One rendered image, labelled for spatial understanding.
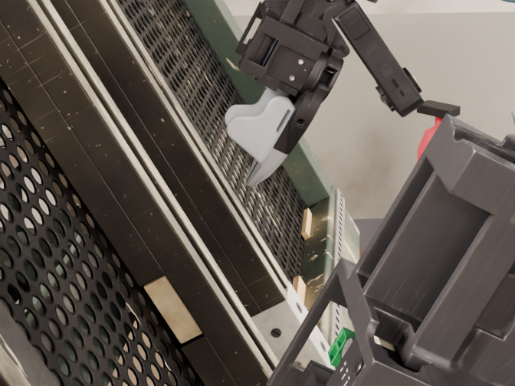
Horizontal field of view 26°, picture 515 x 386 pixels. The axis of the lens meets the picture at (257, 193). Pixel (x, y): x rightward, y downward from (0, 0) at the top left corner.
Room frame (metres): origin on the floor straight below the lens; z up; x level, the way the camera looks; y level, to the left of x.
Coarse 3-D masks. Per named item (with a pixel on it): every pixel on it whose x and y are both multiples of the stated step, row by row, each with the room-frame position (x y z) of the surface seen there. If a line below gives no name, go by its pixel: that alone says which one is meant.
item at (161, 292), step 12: (144, 288) 1.11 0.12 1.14; (156, 288) 1.11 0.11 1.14; (168, 288) 1.11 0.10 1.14; (156, 300) 1.11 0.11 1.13; (168, 300) 1.11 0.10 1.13; (180, 300) 1.11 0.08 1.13; (168, 312) 1.11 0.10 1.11; (180, 312) 1.10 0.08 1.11; (168, 324) 1.11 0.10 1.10; (180, 324) 1.10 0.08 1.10; (192, 324) 1.10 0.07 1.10; (180, 336) 1.11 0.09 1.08; (192, 336) 1.10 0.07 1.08
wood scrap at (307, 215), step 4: (308, 208) 2.00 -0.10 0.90; (304, 212) 1.98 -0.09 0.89; (308, 212) 1.98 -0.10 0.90; (304, 216) 1.96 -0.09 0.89; (308, 216) 1.96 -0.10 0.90; (304, 220) 1.94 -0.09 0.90; (308, 220) 1.94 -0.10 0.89; (304, 224) 1.92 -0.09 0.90; (308, 224) 1.92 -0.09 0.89; (304, 228) 1.90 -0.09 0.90; (308, 228) 1.91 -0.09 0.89; (304, 232) 1.88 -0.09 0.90; (308, 232) 1.89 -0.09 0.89; (304, 236) 1.88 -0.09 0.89; (308, 236) 1.88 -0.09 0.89
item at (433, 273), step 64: (448, 128) 0.31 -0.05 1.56; (448, 192) 0.30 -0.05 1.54; (512, 192) 0.28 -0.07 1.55; (384, 256) 0.30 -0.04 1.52; (448, 256) 0.30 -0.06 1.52; (512, 256) 0.28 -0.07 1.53; (384, 320) 0.29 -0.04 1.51; (448, 320) 0.28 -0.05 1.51; (512, 320) 0.29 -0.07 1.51; (320, 384) 0.31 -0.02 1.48; (384, 384) 0.26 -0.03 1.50; (448, 384) 0.27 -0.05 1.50; (512, 384) 0.28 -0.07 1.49
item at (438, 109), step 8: (424, 104) 3.67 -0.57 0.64; (432, 104) 3.67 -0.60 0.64; (440, 104) 3.67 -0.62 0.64; (448, 104) 3.67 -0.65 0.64; (424, 112) 3.66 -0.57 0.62; (432, 112) 3.64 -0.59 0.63; (440, 112) 3.62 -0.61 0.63; (448, 112) 3.60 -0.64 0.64; (456, 112) 3.63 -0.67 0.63; (440, 120) 3.64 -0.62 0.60; (432, 128) 3.66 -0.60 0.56; (424, 136) 3.65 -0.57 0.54; (424, 144) 3.63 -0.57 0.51
